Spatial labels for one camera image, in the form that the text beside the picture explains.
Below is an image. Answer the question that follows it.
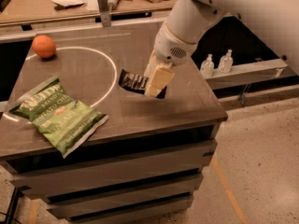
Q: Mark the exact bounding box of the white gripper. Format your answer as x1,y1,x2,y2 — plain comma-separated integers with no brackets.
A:
144,22,197,97

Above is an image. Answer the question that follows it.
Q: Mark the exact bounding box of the black rxbar chocolate bar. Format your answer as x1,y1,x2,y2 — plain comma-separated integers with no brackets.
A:
118,69,167,99

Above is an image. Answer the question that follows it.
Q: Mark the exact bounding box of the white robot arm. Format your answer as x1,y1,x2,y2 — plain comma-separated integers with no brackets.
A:
144,0,299,97

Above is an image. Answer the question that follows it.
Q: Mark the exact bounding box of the green jalapeno chip bag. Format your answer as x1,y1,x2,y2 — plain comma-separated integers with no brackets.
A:
9,77,108,158

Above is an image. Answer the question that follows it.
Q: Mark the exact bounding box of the clear sanitizer bottle left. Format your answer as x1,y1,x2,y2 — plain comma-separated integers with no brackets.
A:
200,54,214,78

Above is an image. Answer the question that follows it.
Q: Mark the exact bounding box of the clear sanitizer bottle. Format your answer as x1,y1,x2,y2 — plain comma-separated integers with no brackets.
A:
218,49,234,73
200,54,214,78

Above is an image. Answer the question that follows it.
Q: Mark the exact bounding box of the clear sanitizer bottle right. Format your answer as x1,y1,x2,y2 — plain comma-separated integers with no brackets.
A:
218,49,234,73

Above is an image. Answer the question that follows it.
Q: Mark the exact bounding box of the grey drawer cabinet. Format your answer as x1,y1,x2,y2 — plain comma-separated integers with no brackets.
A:
0,126,219,224

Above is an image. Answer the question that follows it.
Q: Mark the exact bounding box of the white paper sheet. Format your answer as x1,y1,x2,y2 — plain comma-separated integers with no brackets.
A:
52,0,87,7

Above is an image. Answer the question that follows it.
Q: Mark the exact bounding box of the wooden workbench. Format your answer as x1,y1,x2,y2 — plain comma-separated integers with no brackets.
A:
0,0,177,27

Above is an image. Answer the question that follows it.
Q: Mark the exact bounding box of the orange fruit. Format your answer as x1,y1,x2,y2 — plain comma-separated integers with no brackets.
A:
32,35,56,59

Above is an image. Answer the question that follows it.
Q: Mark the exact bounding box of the grey metal post left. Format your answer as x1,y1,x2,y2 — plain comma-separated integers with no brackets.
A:
97,0,111,27

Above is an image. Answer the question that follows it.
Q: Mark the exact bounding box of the grey metal shelf rail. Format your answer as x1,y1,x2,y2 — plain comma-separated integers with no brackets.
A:
206,59,296,90

